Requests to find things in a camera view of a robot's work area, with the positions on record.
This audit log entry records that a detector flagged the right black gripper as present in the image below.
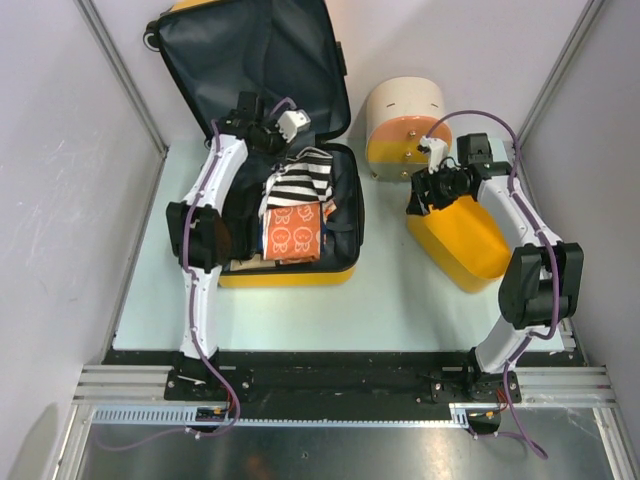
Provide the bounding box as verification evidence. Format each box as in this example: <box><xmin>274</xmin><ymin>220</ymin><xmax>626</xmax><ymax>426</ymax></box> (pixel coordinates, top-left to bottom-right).
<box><xmin>405</xmin><ymin>160</ymin><xmax>468</xmax><ymax>217</ymax></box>

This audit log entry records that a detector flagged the black white striped cloth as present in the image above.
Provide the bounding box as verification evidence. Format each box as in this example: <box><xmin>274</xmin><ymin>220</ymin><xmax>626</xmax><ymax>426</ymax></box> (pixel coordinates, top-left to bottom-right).
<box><xmin>260</xmin><ymin>147</ymin><xmax>334</xmax><ymax>214</ymax></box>

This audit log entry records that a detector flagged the yellow plastic basket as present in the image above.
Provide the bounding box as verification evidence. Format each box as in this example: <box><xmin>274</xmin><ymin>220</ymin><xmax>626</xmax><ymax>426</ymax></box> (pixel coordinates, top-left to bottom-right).
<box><xmin>407</xmin><ymin>196</ymin><xmax>511</xmax><ymax>293</ymax></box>

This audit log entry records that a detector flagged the black pouch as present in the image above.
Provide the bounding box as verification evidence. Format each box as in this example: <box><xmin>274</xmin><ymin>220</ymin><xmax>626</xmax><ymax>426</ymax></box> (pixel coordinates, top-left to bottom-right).
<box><xmin>222</xmin><ymin>184</ymin><xmax>263</xmax><ymax>260</ymax></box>

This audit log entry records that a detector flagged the white round drawer cabinet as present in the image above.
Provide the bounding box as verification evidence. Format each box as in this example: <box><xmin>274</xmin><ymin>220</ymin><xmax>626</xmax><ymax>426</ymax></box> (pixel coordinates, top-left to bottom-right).
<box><xmin>366</xmin><ymin>76</ymin><xmax>453</xmax><ymax>182</ymax></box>

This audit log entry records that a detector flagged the orange white packet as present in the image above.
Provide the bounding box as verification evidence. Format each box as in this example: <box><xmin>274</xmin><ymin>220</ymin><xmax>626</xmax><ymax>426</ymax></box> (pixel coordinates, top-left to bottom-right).
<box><xmin>262</xmin><ymin>202</ymin><xmax>323</xmax><ymax>264</ymax></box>

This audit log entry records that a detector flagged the yellow Pikachu suitcase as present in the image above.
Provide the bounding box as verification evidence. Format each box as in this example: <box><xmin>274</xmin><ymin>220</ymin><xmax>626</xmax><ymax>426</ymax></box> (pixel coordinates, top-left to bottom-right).
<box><xmin>143</xmin><ymin>0</ymin><xmax>365</xmax><ymax>288</ymax></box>

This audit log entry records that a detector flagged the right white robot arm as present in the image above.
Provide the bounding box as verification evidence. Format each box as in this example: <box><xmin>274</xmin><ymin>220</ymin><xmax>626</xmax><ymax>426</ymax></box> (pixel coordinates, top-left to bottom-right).
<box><xmin>406</xmin><ymin>134</ymin><xmax>584</xmax><ymax>402</ymax></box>

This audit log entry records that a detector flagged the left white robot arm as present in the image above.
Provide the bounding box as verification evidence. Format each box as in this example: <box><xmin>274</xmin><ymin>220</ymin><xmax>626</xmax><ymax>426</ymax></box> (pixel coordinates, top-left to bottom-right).
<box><xmin>166</xmin><ymin>91</ymin><xmax>298</xmax><ymax>400</ymax></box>

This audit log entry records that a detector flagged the beige tube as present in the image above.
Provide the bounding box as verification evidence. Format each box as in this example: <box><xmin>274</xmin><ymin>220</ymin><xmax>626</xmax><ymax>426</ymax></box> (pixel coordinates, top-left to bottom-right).
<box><xmin>223</xmin><ymin>255</ymin><xmax>278</xmax><ymax>275</ymax></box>

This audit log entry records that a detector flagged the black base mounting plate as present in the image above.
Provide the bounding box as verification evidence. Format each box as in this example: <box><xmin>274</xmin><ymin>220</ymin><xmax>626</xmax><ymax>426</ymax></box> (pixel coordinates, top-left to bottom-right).
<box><xmin>98</xmin><ymin>351</ymin><xmax>583</xmax><ymax>415</ymax></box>

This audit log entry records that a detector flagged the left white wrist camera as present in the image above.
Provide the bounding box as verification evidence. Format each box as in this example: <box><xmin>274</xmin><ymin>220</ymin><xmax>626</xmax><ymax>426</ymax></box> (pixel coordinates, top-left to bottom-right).
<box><xmin>276</xmin><ymin>110</ymin><xmax>311</xmax><ymax>143</ymax></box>

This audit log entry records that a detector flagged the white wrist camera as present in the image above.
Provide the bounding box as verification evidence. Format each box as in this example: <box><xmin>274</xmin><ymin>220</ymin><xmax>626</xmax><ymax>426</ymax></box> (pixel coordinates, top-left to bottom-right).
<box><xmin>276</xmin><ymin>110</ymin><xmax>311</xmax><ymax>143</ymax></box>
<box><xmin>417</xmin><ymin>135</ymin><xmax>449</xmax><ymax>173</ymax></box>

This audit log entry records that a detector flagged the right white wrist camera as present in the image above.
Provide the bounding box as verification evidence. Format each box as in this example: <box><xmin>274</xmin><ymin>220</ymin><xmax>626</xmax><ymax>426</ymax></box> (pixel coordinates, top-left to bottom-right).
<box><xmin>417</xmin><ymin>135</ymin><xmax>449</xmax><ymax>173</ymax></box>

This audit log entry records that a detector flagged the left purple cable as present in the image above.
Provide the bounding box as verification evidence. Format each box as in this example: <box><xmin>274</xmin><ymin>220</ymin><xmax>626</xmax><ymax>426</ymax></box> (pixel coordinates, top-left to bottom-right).
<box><xmin>94</xmin><ymin>97</ymin><xmax>299</xmax><ymax>451</ymax></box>

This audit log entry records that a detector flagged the aluminium frame rail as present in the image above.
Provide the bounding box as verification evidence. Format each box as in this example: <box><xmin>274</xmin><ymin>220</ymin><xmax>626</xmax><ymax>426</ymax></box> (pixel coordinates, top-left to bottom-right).
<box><xmin>73</xmin><ymin>366</ymin><xmax>617</xmax><ymax>429</ymax></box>

